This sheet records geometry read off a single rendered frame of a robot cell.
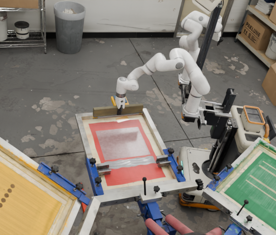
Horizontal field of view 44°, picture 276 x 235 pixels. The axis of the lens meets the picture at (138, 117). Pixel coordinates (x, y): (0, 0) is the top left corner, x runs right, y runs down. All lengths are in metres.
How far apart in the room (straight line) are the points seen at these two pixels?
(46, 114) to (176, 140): 1.57
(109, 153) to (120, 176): 0.22
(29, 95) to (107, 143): 2.19
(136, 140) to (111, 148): 0.22
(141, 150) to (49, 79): 2.57
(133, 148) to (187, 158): 1.13
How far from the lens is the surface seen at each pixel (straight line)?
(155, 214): 2.05
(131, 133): 2.59
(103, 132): 2.57
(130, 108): 2.55
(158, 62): 2.24
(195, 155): 3.56
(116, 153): 2.43
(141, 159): 2.41
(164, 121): 4.30
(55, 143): 3.82
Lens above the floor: 2.69
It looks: 39 degrees down
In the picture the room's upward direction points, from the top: 11 degrees clockwise
